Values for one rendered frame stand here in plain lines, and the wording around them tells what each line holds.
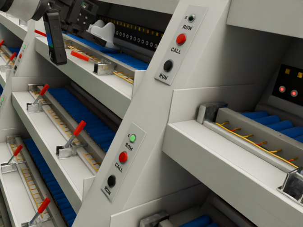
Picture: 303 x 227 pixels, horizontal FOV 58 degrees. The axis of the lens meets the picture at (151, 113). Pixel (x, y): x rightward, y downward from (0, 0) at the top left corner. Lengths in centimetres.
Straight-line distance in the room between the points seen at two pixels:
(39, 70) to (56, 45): 39
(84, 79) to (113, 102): 13
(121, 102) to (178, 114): 13
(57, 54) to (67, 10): 10
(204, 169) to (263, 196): 8
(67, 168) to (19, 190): 28
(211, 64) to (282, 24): 11
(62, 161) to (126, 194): 23
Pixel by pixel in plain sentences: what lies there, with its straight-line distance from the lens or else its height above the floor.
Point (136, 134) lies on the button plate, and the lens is 42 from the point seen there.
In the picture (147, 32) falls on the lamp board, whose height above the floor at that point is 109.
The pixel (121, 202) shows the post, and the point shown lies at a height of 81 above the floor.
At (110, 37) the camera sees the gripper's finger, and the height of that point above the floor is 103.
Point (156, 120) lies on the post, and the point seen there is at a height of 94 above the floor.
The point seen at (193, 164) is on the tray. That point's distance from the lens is 36.
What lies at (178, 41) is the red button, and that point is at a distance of 42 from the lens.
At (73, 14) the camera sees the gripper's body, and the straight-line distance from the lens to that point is 64.
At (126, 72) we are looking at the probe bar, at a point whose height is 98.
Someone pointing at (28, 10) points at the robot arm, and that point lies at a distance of 61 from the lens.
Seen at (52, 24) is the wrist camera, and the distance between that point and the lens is 64.
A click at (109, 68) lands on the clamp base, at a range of 59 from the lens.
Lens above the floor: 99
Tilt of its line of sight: 7 degrees down
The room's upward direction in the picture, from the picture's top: 26 degrees clockwise
